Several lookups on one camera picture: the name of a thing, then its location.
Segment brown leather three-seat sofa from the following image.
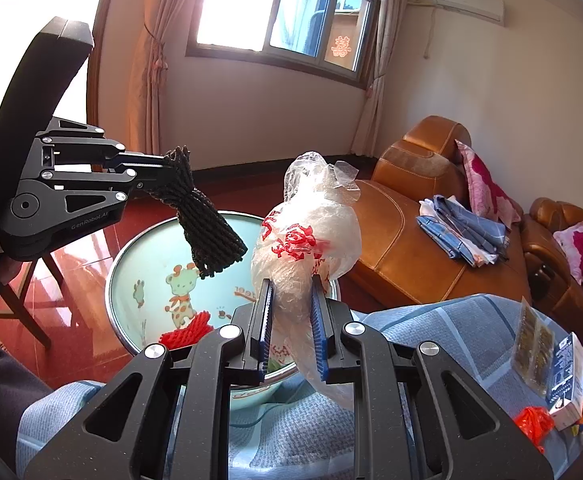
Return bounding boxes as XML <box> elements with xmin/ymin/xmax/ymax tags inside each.
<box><xmin>521</xmin><ymin>197</ymin><xmax>583</xmax><ymax>331</ymax></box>

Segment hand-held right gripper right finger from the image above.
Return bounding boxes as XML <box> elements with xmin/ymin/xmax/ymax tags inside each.
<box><xmin>309</xmin><ymin>272</ymin><xmax>555</xmax><ymax>480</ymax></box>

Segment clear packet of brown snacks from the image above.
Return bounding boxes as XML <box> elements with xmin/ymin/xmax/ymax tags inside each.
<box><xmin>511</xmin><ymin>297</ymin><xmax>557</xmax><ymax>396</ymax></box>

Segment brown leather chaise sofa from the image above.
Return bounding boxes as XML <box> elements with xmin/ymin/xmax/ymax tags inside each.
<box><xmin>339</xmin><ymin>115</ymin><xmax>537</xmax><ymax>306</ymax></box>

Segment person's dark clothing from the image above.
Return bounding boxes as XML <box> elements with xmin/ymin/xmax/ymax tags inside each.
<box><xmin>0</xmin><ymin>332</ymin><xmax>54</xmax><ymax>480</ymax></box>

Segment red foam fruit net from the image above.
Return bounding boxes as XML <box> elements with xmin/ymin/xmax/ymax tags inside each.
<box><xmin>160</xmin><ymin>311</ymin><xmax>213</xmax><ymax>351</ymax></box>

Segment air conditioner hose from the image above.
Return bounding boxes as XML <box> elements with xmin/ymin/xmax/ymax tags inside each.
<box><xmin>423</xmin><ymin>4</ymin><xmax>436</xmax><ymax>59</ymax></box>

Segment clear plastic bag red print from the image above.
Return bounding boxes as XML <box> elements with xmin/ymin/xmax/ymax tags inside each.
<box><xmin>250</xmin><ymin>150</ymin><xmax>362</xmax><ymax>411</ymax></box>

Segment white air conditioner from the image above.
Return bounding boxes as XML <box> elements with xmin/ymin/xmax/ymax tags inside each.
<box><xmin>432</xmin><ymin>0</ymin><xmax>506</xmax><ymax>23</ymax></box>

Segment white and blue box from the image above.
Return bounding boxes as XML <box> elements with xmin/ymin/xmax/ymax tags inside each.
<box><xmin>546</xmin><ymin>332</ymin><xmax>583</xmax><ymax>431</ymax></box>

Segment long pink floral pillow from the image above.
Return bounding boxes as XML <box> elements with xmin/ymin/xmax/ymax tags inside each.
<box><xmin>454</xmin><ymin>140</ymin><xmax>522</xmax><ymax>226</ymax></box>

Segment blue plaid tablecloth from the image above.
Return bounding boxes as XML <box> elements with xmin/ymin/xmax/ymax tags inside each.
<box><xmin>16</xmin><ymin>292</ymin><xmax>583</xmax><ymax>480</ymax></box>

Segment black foam net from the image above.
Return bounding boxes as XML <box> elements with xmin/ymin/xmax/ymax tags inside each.
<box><xmin>164</xmin><ymin>146</ymin><xmax>248</xmax><ymax>278</ymax></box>

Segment square pink floral pillow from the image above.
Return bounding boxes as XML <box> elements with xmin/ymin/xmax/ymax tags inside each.
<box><xmin>554</xmin><ymin>220</ymin><xmax>583</xmax><ymax>286</ymax></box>

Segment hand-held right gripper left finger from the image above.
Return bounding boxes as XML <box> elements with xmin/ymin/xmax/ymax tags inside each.
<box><xmin>36</xmin><ymin>277</ymin><xmax>277</xmax><ymax>480</ymax></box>

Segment folded blue plaid sheets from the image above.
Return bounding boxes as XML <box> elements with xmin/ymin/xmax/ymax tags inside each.
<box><xmin>416</xmin><ymin>194</ymin><xmax>509</xmax><ymax>267</ymax></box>

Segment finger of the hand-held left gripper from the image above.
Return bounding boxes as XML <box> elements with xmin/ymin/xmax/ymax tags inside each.
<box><xmin>36</xmin><ymin>117</ymin><xmax>168</xmax><ymax>174</ymax></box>
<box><xmin>15</xmin><ymin>166</ymin><xmax>173</xmax><ymax>217</ymax></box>

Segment beige fabric curtain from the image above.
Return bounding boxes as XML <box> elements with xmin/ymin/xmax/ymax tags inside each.
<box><xmin>128</xmin><ymin>0</ymin><xmax>217</xmax><ymax>166</ymax></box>
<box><xmin>351</xmin><ymin>0</ymin><xmax>412</xmax><ymax>158</ymax></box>

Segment wooden chair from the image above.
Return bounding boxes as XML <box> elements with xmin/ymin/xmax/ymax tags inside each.
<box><xmin>0</xmin><ymin>255</ymin><xmax>67</xmax><ymax>351</ymax></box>

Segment sliding glass window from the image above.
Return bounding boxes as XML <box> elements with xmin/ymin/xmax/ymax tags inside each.
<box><xmin>186</xmin><ymin>0</ymin><xmax>387</xmax><ymax>91</ymax></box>

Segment light green enamel basin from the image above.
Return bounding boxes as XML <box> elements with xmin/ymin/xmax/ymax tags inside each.
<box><xmin>105</xmin><ymin>210</ymin><xmax>342</xmax><ymax>411</ymax></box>

